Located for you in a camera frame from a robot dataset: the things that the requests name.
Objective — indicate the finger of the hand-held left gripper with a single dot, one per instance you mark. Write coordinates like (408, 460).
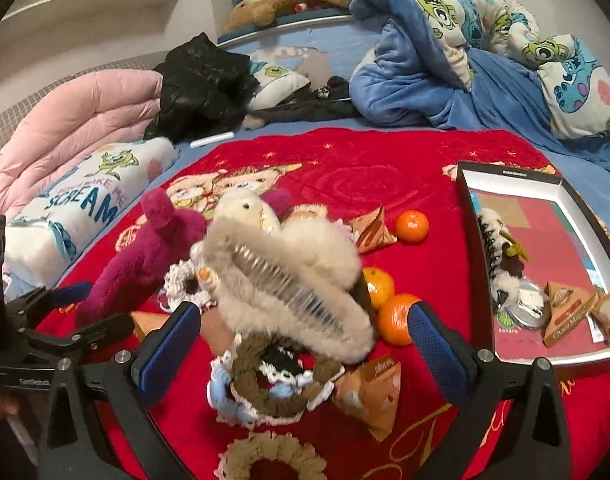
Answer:
(72, 292)
(105, 327)

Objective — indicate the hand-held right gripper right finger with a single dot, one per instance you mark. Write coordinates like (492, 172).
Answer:
(435, 355)

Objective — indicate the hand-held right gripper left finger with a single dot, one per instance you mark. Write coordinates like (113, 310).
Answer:
(170, 345)

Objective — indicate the round badge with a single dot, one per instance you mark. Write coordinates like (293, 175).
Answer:
(530, 305)

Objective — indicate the black white furry hair claw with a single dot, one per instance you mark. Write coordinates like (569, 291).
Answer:
(495, 245)

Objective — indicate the brown snack packet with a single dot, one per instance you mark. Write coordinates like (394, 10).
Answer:
(565, 332)

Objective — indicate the green brown hair accessory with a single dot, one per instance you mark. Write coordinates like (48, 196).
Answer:
(516, 249)

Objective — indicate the beige furry hair claw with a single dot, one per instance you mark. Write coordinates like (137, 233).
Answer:
(305, 240)

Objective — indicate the black box with red inside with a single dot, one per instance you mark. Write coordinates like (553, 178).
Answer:
(510, 180)

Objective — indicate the brown makeup sponge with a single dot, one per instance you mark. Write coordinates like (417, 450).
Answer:
(217, 330)

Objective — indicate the orange mandarin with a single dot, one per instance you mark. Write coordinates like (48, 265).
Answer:
(412, 226)
(397, 320)
(380, 285)

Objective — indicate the cream crochet scrunchie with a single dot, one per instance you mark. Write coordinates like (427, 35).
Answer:
(177, 280)

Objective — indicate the magenta plush hair claw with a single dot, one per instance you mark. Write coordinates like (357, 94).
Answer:
(135, 265)

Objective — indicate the blue white scrunchie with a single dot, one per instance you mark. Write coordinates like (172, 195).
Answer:
(220, 395)

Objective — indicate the long monster print pillow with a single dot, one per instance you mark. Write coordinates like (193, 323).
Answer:
(75, 220)

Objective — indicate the blue white crochet item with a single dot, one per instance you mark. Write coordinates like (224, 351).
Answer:
(265, 392)

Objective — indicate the tan crochet scrunchie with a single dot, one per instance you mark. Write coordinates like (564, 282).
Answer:
(270, 452)

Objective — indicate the cream plush bunny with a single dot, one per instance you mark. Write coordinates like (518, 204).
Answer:
(245, 207)

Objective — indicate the pink quilt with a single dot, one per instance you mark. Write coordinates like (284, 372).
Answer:
(75, 120)

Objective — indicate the red printed blanket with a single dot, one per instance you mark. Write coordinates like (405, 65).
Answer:
(335, 175)

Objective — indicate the white stick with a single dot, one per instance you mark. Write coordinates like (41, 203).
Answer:
(212, 139)

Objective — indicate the black jacket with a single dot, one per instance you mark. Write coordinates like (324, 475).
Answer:
(200, 85)

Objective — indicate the dark clothing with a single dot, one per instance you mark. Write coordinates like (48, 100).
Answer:
(310, 110)

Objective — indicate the blue monster print blanket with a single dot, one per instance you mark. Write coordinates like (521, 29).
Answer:
(410, 75)

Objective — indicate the small monster print pillow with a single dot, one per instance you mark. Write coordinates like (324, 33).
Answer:
(275, 80)

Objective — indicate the blue bed sheet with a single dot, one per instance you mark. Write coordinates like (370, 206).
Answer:
(335, 42)

